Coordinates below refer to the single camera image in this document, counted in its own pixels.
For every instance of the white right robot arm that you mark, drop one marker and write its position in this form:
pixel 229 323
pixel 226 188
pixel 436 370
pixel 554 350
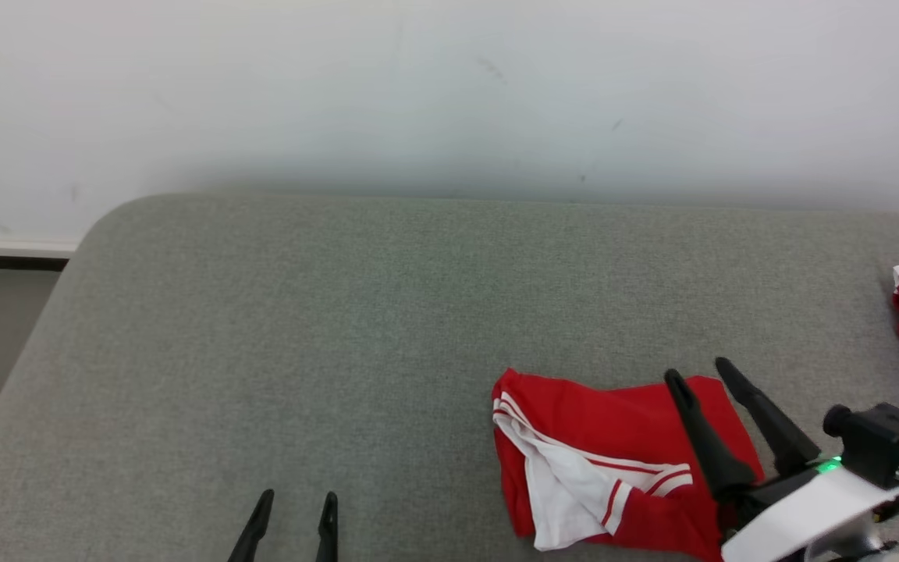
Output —
pixel 859 546

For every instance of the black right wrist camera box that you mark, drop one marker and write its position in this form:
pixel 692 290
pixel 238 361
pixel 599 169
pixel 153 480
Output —
pixel 883 441

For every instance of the white wall baseboard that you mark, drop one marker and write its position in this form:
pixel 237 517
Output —
pixel 5 248

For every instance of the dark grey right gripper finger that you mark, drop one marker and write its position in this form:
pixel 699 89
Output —
pixel 711 445
pixel 777 425

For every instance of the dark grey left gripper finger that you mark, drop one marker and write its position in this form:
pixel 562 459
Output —
pixel 328 535
pixel 254 531

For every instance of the red and white striped jersey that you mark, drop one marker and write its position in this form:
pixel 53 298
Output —
pixel 574 406

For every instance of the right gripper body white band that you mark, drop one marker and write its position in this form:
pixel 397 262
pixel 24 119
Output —
pixel 808 511

